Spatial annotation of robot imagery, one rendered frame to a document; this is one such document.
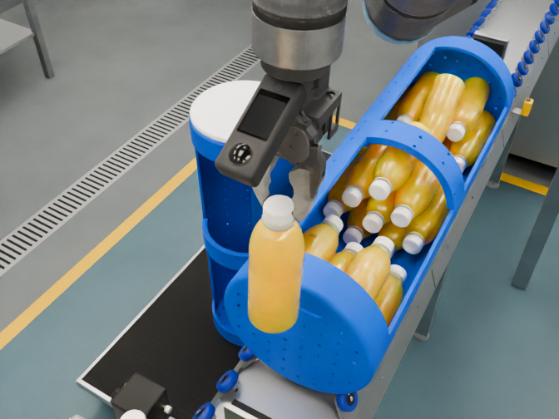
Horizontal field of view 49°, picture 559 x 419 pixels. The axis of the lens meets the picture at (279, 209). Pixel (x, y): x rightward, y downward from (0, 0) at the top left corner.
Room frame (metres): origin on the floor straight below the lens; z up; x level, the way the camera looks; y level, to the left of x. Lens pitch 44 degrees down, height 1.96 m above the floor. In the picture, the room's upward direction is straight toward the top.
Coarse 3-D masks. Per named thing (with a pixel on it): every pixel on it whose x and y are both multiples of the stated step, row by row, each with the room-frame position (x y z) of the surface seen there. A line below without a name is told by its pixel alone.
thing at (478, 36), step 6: (474, 36) 1.66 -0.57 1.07; (480, 36) 1.65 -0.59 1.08; (486, 36) 1.65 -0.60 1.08; (492, 36) 1.65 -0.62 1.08; (498, 36) 1.65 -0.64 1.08; (486, 42) 1.63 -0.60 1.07; (492, 42) 1.62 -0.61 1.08; (498, 42) 1.62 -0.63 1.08; (504, 42) 1.62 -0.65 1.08; (492, 48) 1.62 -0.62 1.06; (498, 48) 1.61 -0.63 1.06; (504, 48) 1.62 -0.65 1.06; (498, 54) 1.61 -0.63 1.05; (504, 54) 1.62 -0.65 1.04
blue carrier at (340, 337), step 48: (432, 48) 1.33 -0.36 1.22; (480, 48) 1.31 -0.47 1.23; (384, 96) 1.15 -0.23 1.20; (384, 144) 0.96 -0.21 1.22; (432, 144) 0.96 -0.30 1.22; (240, 288) 0.65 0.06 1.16; (336, 288) 0.60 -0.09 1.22; (240, 336) 0.65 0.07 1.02; (288, 336) 0.60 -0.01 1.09; (336, 336) 0.56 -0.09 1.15; (384, 336) 0.57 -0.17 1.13; (336, 384) 0.56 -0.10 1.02
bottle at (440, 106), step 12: (444, 84) 1.21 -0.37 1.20; (456, 84) 1.21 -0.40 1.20; (432, 96) 1.19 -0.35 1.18; (444, 96) 1.18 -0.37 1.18; (456, 96) 1.18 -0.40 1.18; (432, 108) 1.16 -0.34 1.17; (444, 108) 1.15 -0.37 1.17; (456, 108) 1.17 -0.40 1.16; (420, 120) 1.14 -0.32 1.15; (432, 120) 1.13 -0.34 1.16; (444, 120) 1.13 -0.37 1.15; (432, 132) 1.11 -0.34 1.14; (444, 132) 1.12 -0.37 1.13
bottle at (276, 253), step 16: (256, 224) 0.54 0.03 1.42; (288, 224) 0.52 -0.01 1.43; (256, 240) 0.52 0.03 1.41; (272, 240) 0.51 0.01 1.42; (288, 240) 0.51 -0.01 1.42; (256, 256) 0.51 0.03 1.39; (272, 256) 0.50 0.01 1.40; (288, 256) 0.51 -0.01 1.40; (256, 272) 0.51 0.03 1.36; (272, 272) 0.50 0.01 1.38; (288, 272) 0.50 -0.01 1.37; (256, 288) 0.51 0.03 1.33; (272, 288) 0.50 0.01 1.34; (288, 288) 0.50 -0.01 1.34; (256, 304) 0.51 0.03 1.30; (272, 304) 0.50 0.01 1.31; (288, 304) 0.50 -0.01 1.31; (256, 320) 0.51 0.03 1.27; (272, 320) 0.50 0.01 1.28; (288, 320) 0.50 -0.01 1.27
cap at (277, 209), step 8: (272, 200) 0.55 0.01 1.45; (280, 200) 0.55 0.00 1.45; (288, 200) 0.55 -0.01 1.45; (264, 208) 0.53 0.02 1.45; (272, 208) 0.53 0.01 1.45; (280, 208) 0.53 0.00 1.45; (288, 208) 0.53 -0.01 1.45; (264, 216) 0.53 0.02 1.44; (272, 216) 0.52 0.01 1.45; (280, 216) 0.52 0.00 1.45; (288, 216) 0.52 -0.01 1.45; (272, 224) 0.52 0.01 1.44; (280, 224) 0.52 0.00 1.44
